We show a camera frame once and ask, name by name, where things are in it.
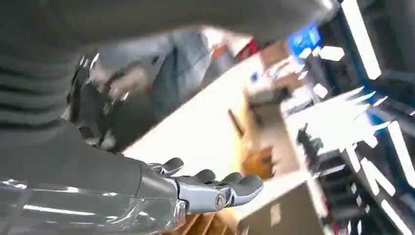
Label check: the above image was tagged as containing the person's right hand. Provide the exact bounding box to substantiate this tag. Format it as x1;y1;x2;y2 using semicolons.
105;64;154;102

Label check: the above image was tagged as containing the wooden card box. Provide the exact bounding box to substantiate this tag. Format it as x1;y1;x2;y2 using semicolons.
167;210;241;235

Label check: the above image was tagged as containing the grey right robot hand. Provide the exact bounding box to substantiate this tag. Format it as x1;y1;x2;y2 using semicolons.
0;0;340;235

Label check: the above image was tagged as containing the white ceiling light bar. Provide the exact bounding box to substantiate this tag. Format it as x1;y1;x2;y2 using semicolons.
387;120;415;189
341;0;382;81

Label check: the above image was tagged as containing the person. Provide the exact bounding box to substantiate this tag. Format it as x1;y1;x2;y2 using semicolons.
69;27;260;153

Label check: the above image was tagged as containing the large wooden box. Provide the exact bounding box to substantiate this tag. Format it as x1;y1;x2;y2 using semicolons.
227;91;278;181

